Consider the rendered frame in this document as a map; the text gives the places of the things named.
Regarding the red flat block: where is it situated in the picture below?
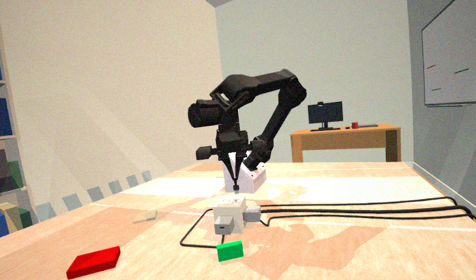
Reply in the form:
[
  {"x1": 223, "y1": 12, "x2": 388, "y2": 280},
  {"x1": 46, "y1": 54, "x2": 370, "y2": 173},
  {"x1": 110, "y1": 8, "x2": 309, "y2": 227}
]
[{"x1": 66, "y1": 246, "x2": 121, "y2": 279}]

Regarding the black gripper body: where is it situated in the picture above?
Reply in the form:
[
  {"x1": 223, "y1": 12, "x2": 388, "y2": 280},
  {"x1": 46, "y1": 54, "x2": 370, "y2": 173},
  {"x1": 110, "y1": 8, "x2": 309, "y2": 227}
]
[{"x1": 196, "y1": 123, "x2": 268, "y2": 160}]

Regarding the green rectangular block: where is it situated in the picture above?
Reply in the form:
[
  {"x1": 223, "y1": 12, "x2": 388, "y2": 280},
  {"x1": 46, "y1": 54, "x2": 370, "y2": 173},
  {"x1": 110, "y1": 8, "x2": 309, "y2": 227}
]
[{"x1": 217, "y1": 240, "x2": 244, "y2": 262}]

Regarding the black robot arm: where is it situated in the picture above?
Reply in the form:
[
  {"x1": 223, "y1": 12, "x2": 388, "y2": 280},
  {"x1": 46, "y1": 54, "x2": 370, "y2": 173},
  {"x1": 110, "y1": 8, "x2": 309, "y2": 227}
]
[{"x1": 188, "y1": 69, "x2": 307, "y2": 171}]

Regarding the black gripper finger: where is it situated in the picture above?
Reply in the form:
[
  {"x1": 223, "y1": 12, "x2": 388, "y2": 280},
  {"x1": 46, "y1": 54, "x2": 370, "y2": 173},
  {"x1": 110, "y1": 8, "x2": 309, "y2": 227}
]
[
  {"x1": 236, "y1": 154, "x2": 247, "y2": 180},
  {"x1": 218, "y1": 154, "x2": 234, "y2": 181}
]

